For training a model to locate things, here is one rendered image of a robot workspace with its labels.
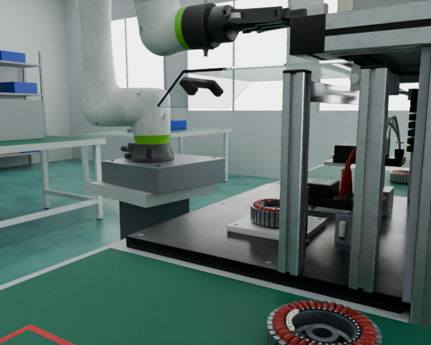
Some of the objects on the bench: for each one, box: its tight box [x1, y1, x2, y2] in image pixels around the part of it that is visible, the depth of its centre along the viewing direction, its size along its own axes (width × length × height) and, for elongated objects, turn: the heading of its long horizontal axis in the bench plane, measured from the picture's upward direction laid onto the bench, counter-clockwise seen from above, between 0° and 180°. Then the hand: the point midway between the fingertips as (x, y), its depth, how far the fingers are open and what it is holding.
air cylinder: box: [381, 186, 394, 216], centre depth 91 cm, size 5×8×6 cm
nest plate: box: [227, 214, 327, 240], centre depth 79 cm, size 15×15×1 cm
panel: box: [402, 46, 431, 303], centre depth 74 cm, size 1×66×30 cm
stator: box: [250, 198, 280, 229], centre depth 79 cm, size 11×11×4 cm
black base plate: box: [126, 183, 410, 314], centre depth 89 cm, size 47×64×2 cm
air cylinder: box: [335, 209, 352, 246], centre depth 71 cm, size 5×8×6 cm
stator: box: [267, 300, 382, 345], centre depth 41 cm, size 11×11×4 cm
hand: (308, 14), depth 74 cm, fingers closed
